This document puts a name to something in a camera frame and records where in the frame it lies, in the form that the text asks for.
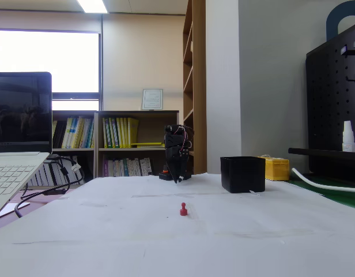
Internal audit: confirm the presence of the yellow upright binder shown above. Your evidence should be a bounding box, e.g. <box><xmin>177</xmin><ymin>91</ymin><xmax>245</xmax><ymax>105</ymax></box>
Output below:
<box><xmin>127</xmin><ymin>117</ymin><xmax>139</xmax><ymax>149</ymax></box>

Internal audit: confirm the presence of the green desk mat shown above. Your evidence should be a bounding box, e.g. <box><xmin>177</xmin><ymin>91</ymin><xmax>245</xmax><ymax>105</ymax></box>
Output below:
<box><xmin>282</xmin><ymin>172</ymin><xmax>355</xmax><ymax>212</ymax></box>

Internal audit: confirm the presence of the yellow cardboard box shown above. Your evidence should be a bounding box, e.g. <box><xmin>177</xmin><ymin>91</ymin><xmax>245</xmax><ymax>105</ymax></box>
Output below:
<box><xmin>257</xmin><ymin>155</ymin><xmax>290</xmax><ymax>182</ymax></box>

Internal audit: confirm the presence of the blue arch shape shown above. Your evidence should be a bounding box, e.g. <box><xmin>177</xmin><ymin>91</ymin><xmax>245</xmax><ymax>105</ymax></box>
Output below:
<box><xmin>326</xmin><ymin>0</ymin><xmax>355</xmax><ymax>42</ymax></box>

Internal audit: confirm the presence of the framed certificate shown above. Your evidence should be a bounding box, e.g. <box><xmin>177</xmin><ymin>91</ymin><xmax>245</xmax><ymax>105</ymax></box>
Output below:
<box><xmin>141</xmin><ymin>88</ymin><xmax>164</xmax><ymax>111</ymax></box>

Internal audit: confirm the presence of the white plastic bottle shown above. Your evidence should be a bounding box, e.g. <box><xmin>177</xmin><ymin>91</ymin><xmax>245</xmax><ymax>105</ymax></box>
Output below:
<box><xmin>342</xmin><ymin>121</ymin><xmax>355</xmax><ymax>153</ymax></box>

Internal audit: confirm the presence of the yellow flat book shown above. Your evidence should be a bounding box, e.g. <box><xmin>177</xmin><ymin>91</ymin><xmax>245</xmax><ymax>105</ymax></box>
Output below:
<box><xmin>130</xmin><ymin>141</ymin><xmax>165</xmax><ymax>149</ymax></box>

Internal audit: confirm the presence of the white card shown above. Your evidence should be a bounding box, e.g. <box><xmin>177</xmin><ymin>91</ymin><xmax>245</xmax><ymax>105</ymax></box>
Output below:
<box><xmin>0</xmin><ymin>201</ymin><xmax>32</xmax><ymax>218</ymax></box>

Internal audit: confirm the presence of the thin black cable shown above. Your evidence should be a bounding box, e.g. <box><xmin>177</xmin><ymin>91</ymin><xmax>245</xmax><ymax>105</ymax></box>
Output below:
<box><xmin>20</xmin><ymin>155</ymin><xmax>86</xmax><ymax>200</ymax></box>

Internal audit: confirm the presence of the thick black cable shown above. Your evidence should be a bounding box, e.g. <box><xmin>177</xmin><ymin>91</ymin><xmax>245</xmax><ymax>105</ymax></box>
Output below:
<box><xmin>14</xmin><ymin>157</ymin><xmax>71</xmax><ymax>219</ymax></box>

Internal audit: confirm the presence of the red white servo wire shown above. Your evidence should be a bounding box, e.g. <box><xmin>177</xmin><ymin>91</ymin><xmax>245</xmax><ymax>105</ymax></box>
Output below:
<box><xmin>177</xmin><ymin>125</ymin><xmax>195</xmax><ymax>154</ymax></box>

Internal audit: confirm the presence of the white paper sheet cover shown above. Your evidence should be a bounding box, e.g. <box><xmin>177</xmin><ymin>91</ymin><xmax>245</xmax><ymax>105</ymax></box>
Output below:
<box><xmin>0</xmin><ymin>172</ymin><xmax>355</xmax><ymax>277</ymax></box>

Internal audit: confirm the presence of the ceiling light panel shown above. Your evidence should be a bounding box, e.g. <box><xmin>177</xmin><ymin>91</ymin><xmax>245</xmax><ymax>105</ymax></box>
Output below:
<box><xmin>76</xmin><ymin>0</ymin><xmax>109</xmax><ymax>14</ymax></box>

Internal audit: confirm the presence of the white power cable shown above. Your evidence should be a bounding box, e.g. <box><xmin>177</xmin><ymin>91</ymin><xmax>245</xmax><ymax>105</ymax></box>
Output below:
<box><xmin>291</xmin><ymin>167</ymin><xmax>355</xmax><ymax>195</ymax></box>

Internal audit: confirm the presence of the narrow low wooden bookshelf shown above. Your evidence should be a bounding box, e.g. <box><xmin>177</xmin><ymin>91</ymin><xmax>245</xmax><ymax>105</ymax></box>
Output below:
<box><xmin>27</xmin><ymin>110</ymin><xmax>98</xmax><ymax>187</ymax></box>

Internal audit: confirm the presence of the wide low wooden bookshelf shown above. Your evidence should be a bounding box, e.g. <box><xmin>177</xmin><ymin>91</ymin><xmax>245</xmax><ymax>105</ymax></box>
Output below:
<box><xmin>94</xmin><ymin>110</ymin><xmax>180</xmax><ymax>178</ymax></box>

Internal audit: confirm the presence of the window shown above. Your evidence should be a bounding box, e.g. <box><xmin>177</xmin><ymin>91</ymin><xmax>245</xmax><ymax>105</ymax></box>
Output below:
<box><xmin>0</xmin><ymin>28</ymin><xmax>103</xmax><ymax>112</ymax></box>

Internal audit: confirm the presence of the black square cup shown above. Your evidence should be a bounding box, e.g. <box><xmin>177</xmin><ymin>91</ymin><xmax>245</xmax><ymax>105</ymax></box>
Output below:
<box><xmin>220</xmin><ymin>156</ymin><xmax>266</xmax><ymax>194</ymax></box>

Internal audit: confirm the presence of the white laptop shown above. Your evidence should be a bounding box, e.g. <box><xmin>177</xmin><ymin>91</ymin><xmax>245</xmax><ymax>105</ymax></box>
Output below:
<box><xmin>0</xmin><ymin>72</ymin><xmax>53</xmax><ymax>220</ymax></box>

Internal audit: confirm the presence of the tall wooden bookshelf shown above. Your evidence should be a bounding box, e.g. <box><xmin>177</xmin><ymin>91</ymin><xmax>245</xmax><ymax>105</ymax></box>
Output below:
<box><xmin>182</xmin><ymin>0</ymin><xmax>207</xmax><ymax>175</ymax></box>

